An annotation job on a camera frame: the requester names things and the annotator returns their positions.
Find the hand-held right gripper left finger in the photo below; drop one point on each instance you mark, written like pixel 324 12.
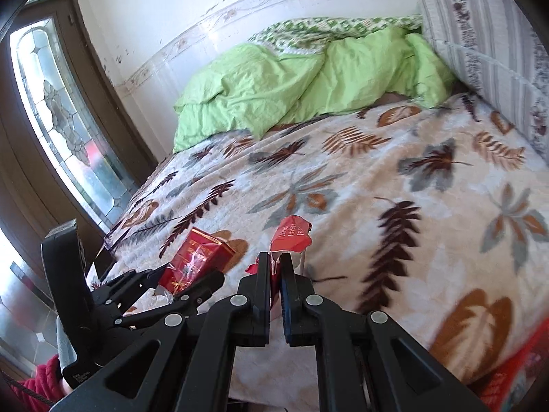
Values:
pixel 257 304

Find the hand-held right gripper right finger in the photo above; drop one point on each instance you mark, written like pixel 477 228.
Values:
pixel 291 300

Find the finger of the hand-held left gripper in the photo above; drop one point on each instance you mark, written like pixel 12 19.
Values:
pixel 124 285
pixel 201 292

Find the red cardboard box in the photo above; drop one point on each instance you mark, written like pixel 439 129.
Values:
pixel 197 253

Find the red foil wrapper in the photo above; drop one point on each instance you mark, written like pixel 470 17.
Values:
pixel 291 234

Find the red plastic mesh basket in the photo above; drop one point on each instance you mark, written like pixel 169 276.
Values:
pixel 510 377

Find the person's left forearm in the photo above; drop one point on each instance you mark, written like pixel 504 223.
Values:
pixel 38 382

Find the leaf-printed fleece blanket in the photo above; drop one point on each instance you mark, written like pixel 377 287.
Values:
pixel 364 189

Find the wooden door with stained glass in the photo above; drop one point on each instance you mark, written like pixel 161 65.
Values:
pixel 55 103

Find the green duvet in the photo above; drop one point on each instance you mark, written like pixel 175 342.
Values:
pixel 257 86

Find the striped floral pillow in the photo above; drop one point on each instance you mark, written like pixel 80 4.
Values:
pixel 484 38

